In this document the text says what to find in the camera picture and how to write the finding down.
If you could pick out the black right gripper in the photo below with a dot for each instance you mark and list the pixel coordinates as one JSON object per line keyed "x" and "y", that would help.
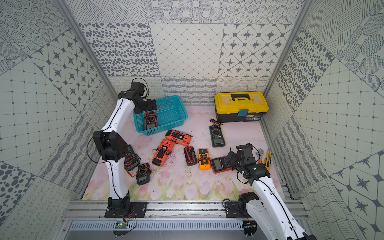
{"x": 232, "y": 162}

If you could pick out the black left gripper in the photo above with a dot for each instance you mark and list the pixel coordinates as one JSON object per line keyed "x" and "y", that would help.
{"x": 150, "y": 107}

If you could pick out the dark green multimeter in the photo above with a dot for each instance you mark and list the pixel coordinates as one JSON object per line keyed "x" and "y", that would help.
{"x": 216, "y": 133}

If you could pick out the black multimeter with red leads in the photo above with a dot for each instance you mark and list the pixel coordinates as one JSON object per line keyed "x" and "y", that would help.
{"x": 190, "y": 156}

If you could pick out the orange multimeter with leads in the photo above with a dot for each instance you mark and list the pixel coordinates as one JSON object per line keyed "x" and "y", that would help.
{"x": 178, "y": 137}

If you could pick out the orange black multimeter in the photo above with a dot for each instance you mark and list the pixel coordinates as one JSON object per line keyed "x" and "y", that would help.
{"x": 162, "y": 152}

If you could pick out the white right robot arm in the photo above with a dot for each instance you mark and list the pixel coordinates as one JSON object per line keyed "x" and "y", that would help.
{"x": 262, "y": 208}

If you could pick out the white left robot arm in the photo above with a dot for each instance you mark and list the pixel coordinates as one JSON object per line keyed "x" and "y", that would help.
{"x": 110, "y": 144}

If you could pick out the red flat multimeter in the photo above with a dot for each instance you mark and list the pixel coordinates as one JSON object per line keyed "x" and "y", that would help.
{"x": 219, "y": 165}

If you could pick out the teal plastic basket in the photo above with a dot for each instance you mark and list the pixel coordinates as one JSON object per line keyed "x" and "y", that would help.
{"x": 171, "y": 114}

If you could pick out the yellow multimeter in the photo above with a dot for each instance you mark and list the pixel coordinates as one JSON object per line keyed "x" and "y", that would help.
{"x": 204, "y": 159}

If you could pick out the green multimeter left side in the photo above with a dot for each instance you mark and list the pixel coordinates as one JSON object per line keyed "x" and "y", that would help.
{"x": 132, "y": 160}

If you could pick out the small black multimeter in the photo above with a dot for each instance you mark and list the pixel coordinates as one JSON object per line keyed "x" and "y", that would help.
{"x": 143, "y": 174}

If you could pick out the yellow black toolbox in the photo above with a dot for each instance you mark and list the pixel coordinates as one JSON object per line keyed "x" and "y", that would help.
{"x": 240, "y": 107}

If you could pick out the adjustable wrench orange handle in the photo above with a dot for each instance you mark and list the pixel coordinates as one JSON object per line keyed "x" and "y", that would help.
{"x": 260, "y": 153}

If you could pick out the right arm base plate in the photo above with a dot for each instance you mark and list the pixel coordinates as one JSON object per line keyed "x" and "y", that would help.
{"x": 232, "y": 210}

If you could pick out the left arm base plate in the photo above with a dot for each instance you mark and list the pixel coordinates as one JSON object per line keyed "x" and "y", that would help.
{"x": 118, "y": 209}

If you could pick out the aluminium mounting rail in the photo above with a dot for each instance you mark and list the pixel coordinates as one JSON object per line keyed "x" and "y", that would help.
{"x": 160, "y": 216}

